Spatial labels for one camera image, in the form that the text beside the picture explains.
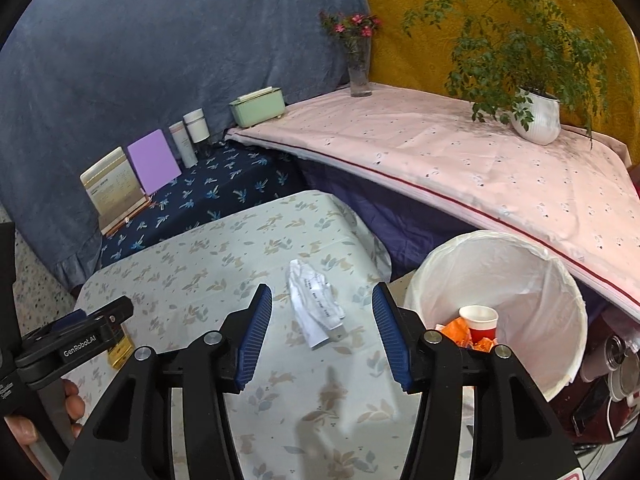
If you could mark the pink cloth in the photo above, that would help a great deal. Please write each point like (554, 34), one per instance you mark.
(450, 160)

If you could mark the orange snack bag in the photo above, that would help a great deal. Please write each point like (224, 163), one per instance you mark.
(484, 345)
(452, 332)

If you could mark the beige open box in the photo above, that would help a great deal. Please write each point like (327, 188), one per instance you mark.
(112, 190)

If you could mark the glass vase with pink flowers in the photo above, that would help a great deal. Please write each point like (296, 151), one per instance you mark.
(360, 70)

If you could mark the white jar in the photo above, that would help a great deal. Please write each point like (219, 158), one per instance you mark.
(196, 125)

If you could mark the gold and black box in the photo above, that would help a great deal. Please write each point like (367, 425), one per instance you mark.
(121, 352)

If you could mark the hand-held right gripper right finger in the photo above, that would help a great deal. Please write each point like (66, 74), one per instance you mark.
(392, 340)

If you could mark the red and white paper cup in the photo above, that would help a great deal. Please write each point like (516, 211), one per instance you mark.
(480, 322)

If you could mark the dark purple cloth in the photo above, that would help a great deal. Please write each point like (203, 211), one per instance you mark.
(380, 215)

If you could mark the blue-grey cloth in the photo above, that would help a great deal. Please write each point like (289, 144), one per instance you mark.
(150, 50)

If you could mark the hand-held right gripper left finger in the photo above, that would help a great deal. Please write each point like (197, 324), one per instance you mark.
(252, 340)

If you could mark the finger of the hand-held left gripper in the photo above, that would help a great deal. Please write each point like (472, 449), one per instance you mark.
(75, 340)

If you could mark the green tissue box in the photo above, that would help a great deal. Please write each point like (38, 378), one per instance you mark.
(257, 109)

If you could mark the white paper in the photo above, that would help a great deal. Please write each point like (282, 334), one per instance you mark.
(315, 300)

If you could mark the purple card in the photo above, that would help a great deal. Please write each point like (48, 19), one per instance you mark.
(152, 162)

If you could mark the floral tablecloth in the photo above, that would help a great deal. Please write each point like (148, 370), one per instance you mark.
(200, 270)

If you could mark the white tube bottle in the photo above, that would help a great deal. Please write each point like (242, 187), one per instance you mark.
(184, 145)

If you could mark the white lined trash bin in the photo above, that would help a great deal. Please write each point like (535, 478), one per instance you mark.
(540, 310)

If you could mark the green plant in white pot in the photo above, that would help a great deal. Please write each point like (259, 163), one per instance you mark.
(537, 117)

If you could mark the navy patterned cloth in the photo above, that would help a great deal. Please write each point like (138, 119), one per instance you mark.
(215, 190)

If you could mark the person's left hand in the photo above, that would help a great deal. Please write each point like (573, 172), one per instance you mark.
(75, 405)

